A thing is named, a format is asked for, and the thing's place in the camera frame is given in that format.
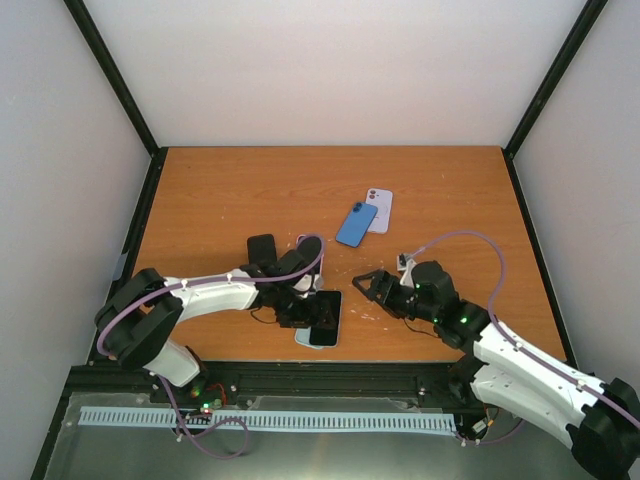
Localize black phone case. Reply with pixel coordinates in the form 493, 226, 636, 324
246, 234, 278, 265

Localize pink phone case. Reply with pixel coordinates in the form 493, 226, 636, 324
296, 235, 324, 275

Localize black frame post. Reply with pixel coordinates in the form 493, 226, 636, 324
503, 0, 608, 161
63, 0, 160, 157

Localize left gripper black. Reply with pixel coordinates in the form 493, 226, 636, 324
273, 285, 335, 329

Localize lavender phone case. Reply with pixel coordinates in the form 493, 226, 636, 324
366, 188, 393, 234

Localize light blue phone case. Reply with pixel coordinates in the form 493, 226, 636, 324
294, 328, 338, 350

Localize left black frame post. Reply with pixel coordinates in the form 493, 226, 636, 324
63, 0, 160, 157

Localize purple cable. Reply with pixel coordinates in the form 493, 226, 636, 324
95, 233, 329, 459
407, 229, 640, 446

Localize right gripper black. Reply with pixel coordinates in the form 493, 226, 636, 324
353, 269, 438, 323

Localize light blue cable duct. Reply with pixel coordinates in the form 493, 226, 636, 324
78, 406, 456, 436

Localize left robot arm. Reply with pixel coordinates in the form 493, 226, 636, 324
95, 250, 336, 403

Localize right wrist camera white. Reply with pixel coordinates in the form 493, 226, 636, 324
396, 253, 416, 272

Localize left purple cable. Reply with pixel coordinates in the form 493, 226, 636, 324
95, 233, 329, 459

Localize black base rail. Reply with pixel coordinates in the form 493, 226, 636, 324
63, 360, 484, 414

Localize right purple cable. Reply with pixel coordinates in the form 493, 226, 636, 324
407, 229, 640, 446

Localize right black frame post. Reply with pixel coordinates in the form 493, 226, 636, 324
503, 0, 608, 161

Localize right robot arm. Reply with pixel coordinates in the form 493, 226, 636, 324
352, 259, 639, 479

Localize pale blue phone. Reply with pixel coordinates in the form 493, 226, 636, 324
308, 290, 343, 348

